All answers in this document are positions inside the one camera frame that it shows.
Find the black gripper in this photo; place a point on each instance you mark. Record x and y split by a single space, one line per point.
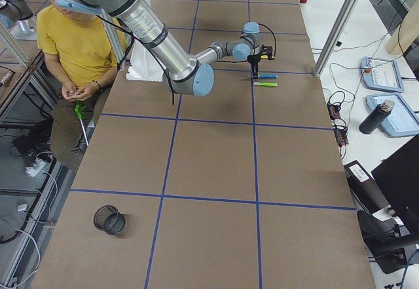
253 60

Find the blue highlighter pen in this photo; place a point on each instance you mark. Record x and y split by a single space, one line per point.
267 76

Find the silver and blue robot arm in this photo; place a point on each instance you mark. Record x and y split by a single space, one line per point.
18 18

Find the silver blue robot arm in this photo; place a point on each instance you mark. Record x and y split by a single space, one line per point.
182 73

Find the green highlighter pen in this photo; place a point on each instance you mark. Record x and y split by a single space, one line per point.
264 84

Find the orange black usb hub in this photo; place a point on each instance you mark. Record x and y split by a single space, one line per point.
339 125

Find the upper teach pendant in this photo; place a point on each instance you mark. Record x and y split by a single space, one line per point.
381 74

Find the teach pendant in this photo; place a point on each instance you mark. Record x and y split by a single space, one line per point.
381 74
402 121

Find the dark grey water bottle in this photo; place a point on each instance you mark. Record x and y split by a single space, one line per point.
376 117

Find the wooden board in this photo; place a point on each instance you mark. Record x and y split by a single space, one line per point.
405 34

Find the lower teach pendant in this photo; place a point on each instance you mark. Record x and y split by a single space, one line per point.
402 121

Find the black box with label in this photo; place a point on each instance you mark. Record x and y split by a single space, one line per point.
364 188

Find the person in yellow shirt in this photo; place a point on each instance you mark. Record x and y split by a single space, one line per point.
79 55

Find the black monitor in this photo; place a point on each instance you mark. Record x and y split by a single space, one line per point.
397 178

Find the black mesh pen cup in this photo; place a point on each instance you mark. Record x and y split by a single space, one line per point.
108 219

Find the white power strip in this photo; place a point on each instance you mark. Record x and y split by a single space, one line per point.
38 166

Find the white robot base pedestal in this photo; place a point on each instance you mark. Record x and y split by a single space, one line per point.
143 66

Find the aluminium frame post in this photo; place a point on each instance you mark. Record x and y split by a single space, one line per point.
343 16

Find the green handled tool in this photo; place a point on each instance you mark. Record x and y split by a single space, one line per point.
79 110

